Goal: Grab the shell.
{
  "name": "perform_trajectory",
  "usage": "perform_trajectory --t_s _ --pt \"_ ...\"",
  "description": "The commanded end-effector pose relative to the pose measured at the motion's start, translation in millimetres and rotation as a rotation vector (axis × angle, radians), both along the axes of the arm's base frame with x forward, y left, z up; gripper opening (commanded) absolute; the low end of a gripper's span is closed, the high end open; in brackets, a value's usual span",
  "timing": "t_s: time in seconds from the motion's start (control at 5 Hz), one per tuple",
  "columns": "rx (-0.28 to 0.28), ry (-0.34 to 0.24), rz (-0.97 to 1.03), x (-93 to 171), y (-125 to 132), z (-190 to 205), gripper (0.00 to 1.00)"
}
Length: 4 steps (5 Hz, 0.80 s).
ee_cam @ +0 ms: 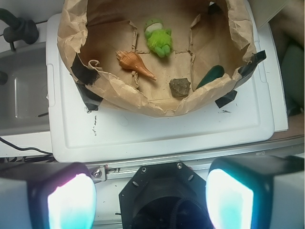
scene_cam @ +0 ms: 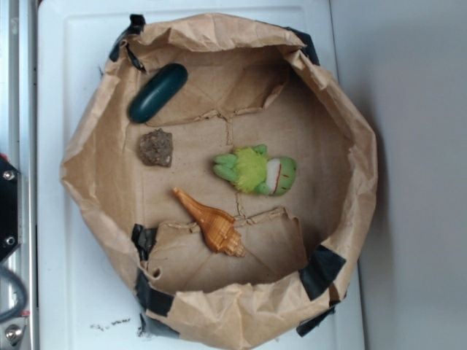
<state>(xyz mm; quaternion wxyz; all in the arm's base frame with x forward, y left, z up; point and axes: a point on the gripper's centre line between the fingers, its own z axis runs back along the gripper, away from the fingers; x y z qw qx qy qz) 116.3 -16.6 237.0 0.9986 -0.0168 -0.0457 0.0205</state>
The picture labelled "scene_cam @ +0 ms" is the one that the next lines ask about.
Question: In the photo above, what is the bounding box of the grey cable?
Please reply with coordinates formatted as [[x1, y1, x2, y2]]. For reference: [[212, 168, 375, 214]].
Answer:
[[0, 265, 28, 323]]

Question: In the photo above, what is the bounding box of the green plush frog toy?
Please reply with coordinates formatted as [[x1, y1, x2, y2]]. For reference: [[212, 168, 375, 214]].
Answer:
[[213, 144, 298, 196]]

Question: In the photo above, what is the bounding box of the aluminium frame rail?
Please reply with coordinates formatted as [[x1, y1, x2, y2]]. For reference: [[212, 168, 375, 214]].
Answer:
[[1, 1, 39, 349]]

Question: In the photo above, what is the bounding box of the dark green capsule case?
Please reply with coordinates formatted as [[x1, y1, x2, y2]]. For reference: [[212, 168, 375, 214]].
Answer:
[[128, 63, 188, 123]]

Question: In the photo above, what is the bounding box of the brown paper bag tray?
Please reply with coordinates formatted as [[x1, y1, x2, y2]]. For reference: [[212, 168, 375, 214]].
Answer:
[[61, 13, 378, 349]]

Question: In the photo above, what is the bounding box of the brown rough rock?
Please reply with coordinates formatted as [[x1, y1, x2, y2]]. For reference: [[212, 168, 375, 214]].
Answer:
[[138, 128, 174, 168]]

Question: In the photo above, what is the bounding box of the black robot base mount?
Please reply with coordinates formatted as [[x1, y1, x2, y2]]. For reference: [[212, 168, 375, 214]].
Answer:
[[1, 153, 21, 263]]

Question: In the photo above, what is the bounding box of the orange spiral conch shell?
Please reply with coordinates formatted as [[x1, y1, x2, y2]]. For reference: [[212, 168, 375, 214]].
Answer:
[[172, 187, 246, 257]]

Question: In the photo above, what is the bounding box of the white plastic tray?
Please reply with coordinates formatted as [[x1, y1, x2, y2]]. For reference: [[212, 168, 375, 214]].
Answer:
[[38, 1, 364, 349]]

